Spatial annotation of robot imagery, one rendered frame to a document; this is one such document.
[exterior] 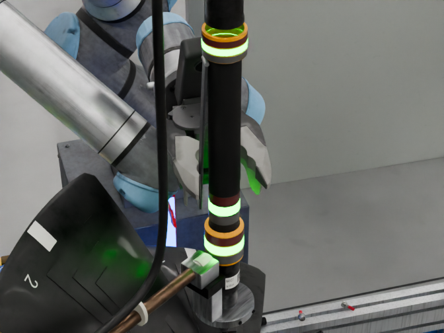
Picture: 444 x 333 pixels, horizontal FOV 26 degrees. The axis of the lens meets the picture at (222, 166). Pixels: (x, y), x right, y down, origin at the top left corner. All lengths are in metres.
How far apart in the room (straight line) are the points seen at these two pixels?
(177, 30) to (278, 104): 2.03
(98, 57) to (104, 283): 0.63
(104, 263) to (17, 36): 0.35
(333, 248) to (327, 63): 0.60
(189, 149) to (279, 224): 2.25
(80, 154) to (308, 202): 1.58
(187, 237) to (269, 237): 1.47
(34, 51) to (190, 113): 0.28
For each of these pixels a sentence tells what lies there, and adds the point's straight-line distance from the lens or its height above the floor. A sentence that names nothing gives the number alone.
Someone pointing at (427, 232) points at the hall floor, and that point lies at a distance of 3.28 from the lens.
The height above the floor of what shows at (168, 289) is 1.39.
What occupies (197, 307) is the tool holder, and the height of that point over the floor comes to 1.32.
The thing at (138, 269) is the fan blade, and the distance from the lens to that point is 1.08.
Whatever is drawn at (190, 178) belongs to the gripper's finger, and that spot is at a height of 1.51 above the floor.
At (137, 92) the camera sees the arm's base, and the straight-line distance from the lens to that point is 1.66.
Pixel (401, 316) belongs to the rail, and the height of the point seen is 0.84.
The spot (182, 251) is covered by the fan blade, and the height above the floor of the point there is 1.17.
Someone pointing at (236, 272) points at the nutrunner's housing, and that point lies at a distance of 1.08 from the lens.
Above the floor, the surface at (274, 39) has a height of 0.58.
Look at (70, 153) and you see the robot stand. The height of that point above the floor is 1.00.
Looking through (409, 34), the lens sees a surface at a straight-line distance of 3.26.
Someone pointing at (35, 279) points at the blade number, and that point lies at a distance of 1.01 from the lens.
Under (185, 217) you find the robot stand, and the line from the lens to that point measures 1.71.
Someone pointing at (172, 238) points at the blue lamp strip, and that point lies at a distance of 1.50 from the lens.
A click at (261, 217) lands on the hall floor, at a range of 3.27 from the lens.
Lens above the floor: 2.10
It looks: 37 degrees down
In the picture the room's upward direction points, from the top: straight up
